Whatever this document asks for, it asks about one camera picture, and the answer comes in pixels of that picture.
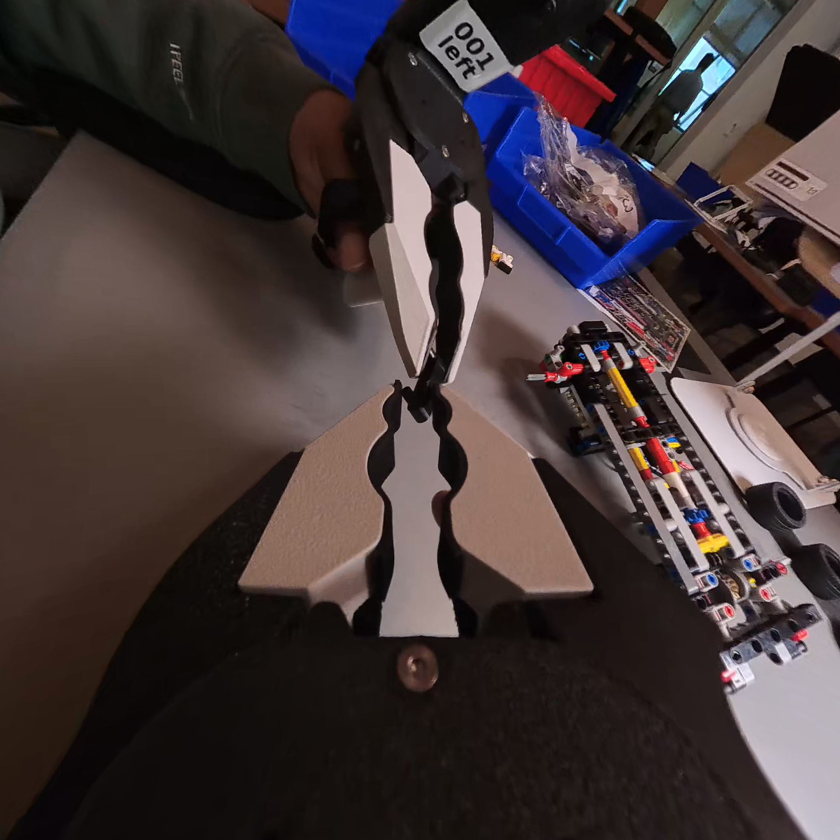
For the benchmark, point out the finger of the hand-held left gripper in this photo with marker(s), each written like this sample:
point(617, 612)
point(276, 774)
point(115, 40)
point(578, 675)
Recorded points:
point(400, 262)
point(474, 262)

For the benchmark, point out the clear plastic parts bags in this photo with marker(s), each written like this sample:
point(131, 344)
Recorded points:
point(577, 177)

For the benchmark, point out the cardboard box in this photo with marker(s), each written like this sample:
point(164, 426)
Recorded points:
point(754, 154)

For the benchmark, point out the white labelled box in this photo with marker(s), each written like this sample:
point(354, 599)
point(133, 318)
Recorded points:
point(807, 177)

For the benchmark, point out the wooden side table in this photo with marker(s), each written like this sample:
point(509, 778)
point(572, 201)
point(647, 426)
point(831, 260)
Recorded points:
point(754, 275)

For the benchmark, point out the person's left hand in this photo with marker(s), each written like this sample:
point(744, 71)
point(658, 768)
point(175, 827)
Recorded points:
point(321, 144)

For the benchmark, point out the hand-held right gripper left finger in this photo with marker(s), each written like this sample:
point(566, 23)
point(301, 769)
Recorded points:
point(315, 518)

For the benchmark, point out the person's left forearm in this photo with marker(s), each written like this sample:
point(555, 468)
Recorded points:
point(164, 79)

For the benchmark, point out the black lego tyre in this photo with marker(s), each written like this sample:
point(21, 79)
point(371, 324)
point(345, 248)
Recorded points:
point(778, 508)
point(820, 574)

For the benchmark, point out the red storage bin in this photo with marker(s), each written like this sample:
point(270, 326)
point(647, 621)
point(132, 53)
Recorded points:
point(564, 79)

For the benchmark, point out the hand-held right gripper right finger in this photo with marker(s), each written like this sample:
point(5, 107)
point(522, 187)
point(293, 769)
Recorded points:
point(518, 525)

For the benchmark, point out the small black lego connector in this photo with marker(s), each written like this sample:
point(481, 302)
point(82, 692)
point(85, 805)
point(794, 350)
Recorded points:
point(420, 400)

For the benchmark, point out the white moulded tray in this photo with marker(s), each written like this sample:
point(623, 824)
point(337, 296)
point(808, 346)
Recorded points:
point(722, 426)

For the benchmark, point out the lego instruction booklet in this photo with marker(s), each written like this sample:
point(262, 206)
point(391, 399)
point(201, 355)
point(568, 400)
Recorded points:
point(646, 325)

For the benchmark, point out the lego car chassis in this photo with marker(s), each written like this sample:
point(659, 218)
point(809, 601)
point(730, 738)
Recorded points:
point(656, 459)

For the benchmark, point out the large blue storage bin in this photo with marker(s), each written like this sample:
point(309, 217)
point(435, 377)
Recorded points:
point(558, 229)

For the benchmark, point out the small yellow white lego piece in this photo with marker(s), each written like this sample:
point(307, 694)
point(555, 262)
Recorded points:
point(502, 259)

